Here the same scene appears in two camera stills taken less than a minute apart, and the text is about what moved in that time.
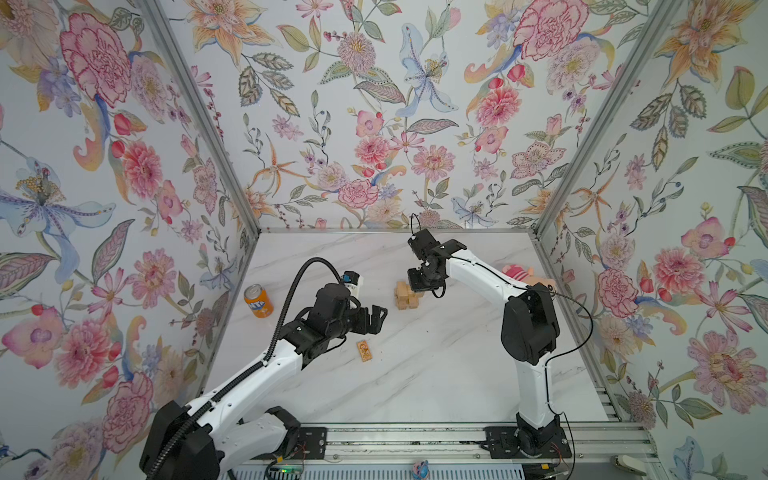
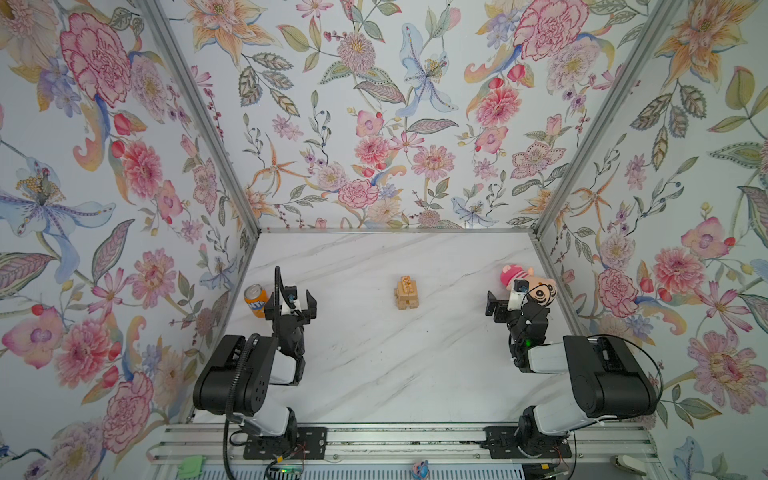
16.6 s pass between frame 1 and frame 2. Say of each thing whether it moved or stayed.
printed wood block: moved
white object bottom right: stayed
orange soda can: stayed
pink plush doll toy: stayed
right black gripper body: moved
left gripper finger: moved
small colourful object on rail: stayed
